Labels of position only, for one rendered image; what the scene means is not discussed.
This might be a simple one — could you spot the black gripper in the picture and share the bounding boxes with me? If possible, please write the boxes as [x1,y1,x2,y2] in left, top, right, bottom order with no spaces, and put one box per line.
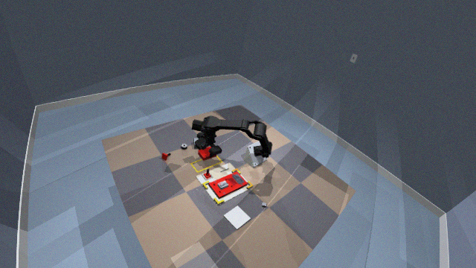
[197,132,222,158]

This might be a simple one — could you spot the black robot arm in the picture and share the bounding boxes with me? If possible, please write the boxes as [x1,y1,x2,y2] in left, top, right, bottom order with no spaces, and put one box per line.
[192,115,272,158]

